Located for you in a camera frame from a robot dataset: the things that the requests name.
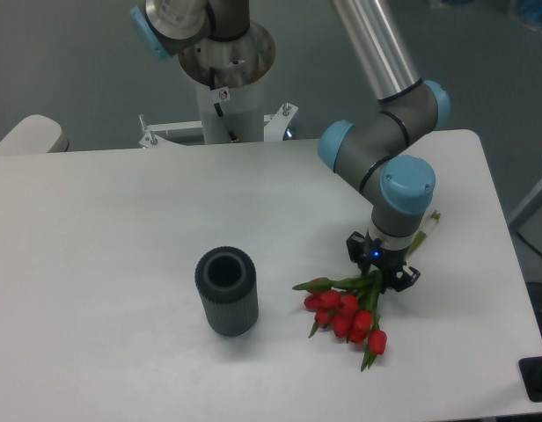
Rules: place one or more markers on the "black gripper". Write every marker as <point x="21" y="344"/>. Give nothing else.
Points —
<point x="386" y="254"/>

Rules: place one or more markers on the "red tulip bouquet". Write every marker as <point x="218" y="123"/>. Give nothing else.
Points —
<point x="349" y="307"/>

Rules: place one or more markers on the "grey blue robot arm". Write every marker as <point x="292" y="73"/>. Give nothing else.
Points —
<point x="372" y="158"/>

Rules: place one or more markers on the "dark grey ribbed vase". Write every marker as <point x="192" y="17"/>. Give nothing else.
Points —
<point x="226" y="280"/>

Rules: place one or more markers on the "black box at table edge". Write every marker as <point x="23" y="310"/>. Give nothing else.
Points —
<point x="531" y="372"/>

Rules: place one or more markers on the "white pedestal base frame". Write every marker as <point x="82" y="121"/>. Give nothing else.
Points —
<point x="275" y="128"/>

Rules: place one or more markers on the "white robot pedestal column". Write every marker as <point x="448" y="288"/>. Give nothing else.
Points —
<point x="229" y="77"/>

